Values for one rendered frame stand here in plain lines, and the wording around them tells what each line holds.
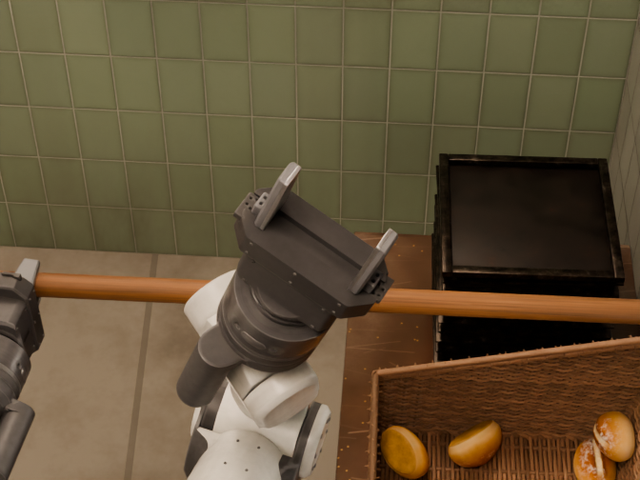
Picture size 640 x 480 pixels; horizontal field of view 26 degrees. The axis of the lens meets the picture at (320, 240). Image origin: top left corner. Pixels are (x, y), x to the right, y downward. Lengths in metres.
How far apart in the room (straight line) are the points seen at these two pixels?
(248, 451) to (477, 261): 0.91
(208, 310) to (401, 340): 1.28
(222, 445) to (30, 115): 1.90
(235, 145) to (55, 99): 0.41
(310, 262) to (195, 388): 0.20
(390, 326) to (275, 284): 1.42
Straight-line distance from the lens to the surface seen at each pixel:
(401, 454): 2.21
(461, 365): 2.17
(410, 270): 2.56
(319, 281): 1.01
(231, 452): 1.37
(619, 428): 2.22
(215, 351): 1.12
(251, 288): 1.08
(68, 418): 3.11
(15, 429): 1.59
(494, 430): 2.24
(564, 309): 1.66
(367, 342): 2.43
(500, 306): 1.66
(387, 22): 2.91
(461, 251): 2.22
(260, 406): 1.17
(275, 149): 3.14
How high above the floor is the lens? 2.41
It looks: 45 degrees down
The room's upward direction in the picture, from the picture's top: straight up
